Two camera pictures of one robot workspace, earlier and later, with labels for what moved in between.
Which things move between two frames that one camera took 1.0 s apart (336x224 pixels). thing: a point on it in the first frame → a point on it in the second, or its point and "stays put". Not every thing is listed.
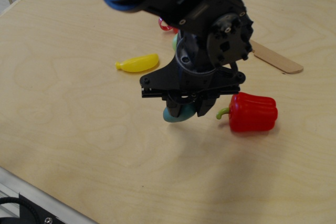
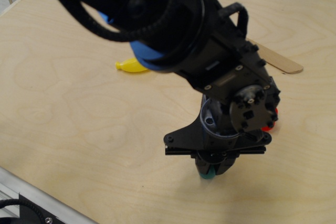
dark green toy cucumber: x=187 y=110 → x=210 y=173
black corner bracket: x=26 y=216 stays put
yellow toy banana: x=138 y=63 stays put
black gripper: x=189 y=74 → x=213 y=140
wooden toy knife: x=275 y=59 stays put
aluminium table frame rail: x=11 y=186 stays put
